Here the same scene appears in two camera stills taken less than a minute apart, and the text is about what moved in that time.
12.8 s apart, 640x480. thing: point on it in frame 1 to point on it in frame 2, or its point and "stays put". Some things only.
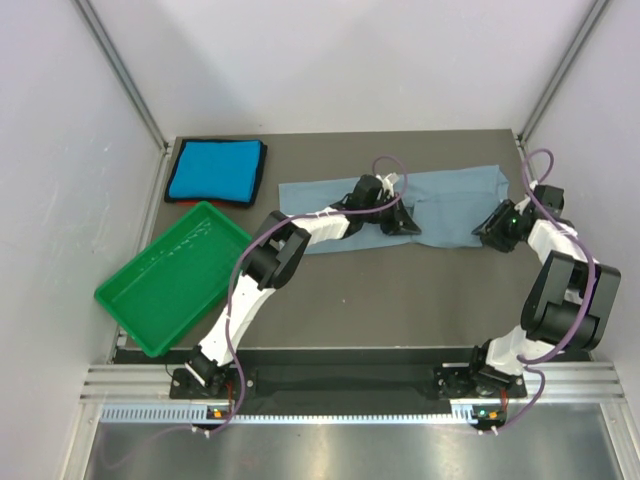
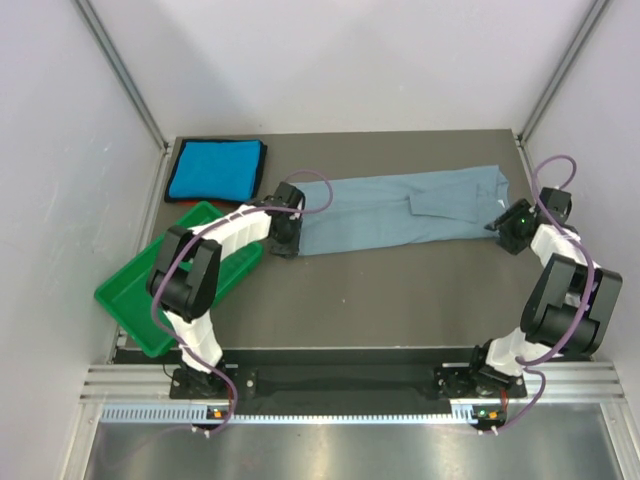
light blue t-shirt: [445, 207] stays put
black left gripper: [400, 221] to [290, 248]
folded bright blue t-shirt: [222, 169] stays put
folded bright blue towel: [260, 166] stays put
